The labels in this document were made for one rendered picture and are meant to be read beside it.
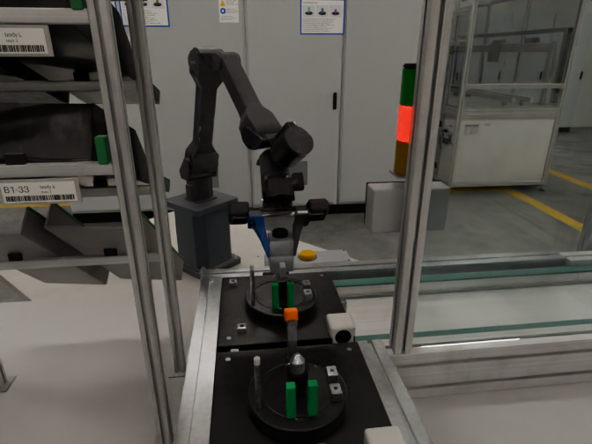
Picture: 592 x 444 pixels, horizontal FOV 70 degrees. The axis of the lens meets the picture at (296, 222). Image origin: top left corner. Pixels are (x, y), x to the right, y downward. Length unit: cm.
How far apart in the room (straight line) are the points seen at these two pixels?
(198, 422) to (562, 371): 65
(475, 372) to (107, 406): 65
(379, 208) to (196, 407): 40
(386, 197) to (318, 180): 327
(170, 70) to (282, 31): 95
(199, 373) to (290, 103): 319
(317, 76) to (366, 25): 55
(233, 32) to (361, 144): 142
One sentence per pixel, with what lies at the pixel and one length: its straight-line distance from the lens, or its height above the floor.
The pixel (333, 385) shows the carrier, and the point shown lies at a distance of 63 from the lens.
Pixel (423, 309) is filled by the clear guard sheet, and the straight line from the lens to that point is 74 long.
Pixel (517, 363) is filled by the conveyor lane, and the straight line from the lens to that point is 88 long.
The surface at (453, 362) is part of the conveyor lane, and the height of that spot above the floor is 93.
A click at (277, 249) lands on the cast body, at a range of 77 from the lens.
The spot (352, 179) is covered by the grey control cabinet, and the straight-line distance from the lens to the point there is 398.
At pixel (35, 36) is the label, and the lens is 54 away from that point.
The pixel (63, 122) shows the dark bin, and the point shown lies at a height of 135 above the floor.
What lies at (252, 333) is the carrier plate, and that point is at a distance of 78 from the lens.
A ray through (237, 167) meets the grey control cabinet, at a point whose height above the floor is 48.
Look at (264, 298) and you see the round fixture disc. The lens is 83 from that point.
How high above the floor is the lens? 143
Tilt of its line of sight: 22 degrees down
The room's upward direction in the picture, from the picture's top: straight up
